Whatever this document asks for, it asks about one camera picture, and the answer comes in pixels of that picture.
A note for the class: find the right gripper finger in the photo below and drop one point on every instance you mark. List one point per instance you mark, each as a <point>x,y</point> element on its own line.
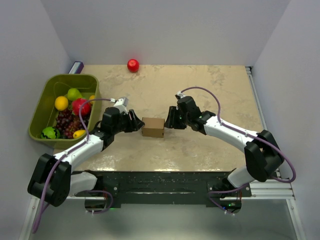
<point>172,112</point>
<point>170,121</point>

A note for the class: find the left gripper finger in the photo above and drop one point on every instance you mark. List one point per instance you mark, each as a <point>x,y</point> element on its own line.
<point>133,117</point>
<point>137,124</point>

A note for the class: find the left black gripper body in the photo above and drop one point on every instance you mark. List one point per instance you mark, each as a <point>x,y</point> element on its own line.
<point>125,125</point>

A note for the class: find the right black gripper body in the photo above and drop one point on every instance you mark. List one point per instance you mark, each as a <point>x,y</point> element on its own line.
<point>187,119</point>

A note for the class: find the brown cardboard box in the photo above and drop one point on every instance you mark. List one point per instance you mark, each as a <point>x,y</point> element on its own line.
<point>153,127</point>

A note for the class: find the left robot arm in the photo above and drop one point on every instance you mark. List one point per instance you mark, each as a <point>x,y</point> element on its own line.
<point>53,179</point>

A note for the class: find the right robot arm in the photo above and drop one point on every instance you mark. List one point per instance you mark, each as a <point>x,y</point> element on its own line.
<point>261,160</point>

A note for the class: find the purple white box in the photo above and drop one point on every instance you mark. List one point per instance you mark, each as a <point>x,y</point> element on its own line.
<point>76,68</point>

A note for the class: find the small orange fruit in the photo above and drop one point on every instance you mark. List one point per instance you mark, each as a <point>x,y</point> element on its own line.
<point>91,98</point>

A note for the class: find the purple grapes bunch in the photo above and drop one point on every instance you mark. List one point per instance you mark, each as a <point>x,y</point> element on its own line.
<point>67,123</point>

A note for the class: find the red apple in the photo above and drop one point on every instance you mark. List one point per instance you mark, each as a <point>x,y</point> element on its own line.
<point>133,65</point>

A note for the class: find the yellow lemon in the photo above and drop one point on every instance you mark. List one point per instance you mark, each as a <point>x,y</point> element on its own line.
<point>61,103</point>

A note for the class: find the small watermelon toy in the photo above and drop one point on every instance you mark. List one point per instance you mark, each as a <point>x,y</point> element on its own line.
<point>50,133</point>

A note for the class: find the green plastic bin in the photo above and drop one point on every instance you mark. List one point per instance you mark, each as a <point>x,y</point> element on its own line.
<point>45,112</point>

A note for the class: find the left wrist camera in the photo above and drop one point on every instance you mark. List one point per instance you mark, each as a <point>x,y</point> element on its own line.
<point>121,105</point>

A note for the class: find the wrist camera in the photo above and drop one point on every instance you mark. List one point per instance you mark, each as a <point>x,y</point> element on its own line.
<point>180,95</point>
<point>121,105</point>

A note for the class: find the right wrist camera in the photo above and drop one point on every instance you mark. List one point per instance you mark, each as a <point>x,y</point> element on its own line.
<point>180,95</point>

